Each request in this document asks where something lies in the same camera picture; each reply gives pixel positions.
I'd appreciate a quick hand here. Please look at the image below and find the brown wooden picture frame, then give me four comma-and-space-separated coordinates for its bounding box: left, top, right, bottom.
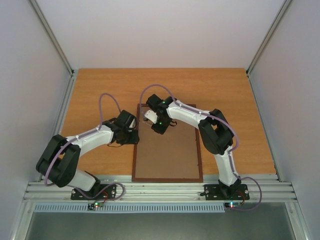
131, 102, 204, 183

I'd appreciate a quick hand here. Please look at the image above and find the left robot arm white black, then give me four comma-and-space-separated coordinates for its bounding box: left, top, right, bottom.
36, 110, 139, 199

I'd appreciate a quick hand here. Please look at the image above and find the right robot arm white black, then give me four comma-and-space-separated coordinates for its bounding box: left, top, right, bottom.
143, 94, 241, 198

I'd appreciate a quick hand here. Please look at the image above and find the left small circuit board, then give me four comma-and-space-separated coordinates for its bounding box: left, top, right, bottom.
87, 202, 104, 211

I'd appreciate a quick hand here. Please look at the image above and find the small circuit board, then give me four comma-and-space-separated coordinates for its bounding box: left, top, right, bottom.
87, 202, 104, 211
224, 201, 245, 209

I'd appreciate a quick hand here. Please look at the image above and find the right small circuit board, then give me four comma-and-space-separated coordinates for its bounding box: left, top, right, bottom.
224, 201, 245, 209

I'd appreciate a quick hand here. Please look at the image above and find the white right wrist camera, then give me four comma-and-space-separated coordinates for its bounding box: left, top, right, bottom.
143, 110, 158, 124

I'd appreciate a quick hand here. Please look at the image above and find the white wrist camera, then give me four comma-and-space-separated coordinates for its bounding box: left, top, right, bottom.
143, 110, 158, 124
129, 118, 137, 129

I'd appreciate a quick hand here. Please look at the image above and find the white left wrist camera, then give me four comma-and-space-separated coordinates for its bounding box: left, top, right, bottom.
129, 118, 137, 129

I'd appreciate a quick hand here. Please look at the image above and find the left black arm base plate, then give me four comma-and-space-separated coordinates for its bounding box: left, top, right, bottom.
70, 184, 117, 201

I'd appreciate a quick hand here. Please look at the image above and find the grey slotted cable duct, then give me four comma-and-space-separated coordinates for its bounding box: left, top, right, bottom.
33, 202, 225, 214

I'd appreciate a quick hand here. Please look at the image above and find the left aluminium corner post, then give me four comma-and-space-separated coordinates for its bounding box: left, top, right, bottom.
28, 0, 75, 76

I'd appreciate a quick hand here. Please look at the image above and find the aluminium corner post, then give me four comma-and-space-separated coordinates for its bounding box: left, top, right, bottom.
28, 0, 75, 76
246, 0, 295, 76

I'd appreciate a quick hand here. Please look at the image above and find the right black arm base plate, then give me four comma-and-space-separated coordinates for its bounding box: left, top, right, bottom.
201, 184, 250, 201

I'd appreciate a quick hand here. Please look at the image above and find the aluminium rail base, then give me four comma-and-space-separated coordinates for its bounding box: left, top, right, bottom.
22, 160, 298, 203

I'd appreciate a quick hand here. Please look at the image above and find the right aluminium corner post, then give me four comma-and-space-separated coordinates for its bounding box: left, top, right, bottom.
246, 0, 295, 76

